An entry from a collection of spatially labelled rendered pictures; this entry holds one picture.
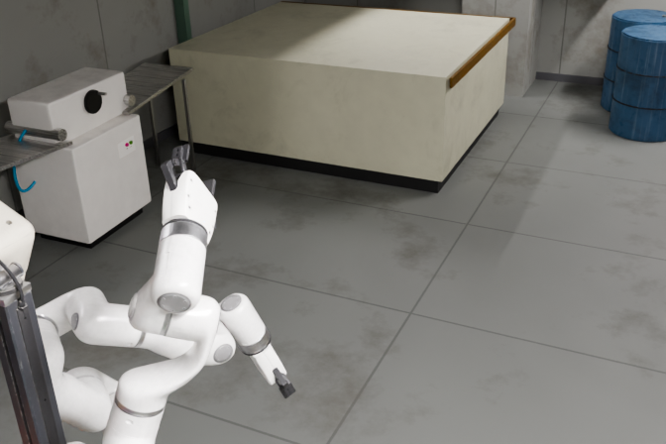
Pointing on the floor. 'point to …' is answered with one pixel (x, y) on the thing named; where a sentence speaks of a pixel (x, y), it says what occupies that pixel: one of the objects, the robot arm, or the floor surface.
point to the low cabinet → (346, 90)
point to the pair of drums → (636, 75)
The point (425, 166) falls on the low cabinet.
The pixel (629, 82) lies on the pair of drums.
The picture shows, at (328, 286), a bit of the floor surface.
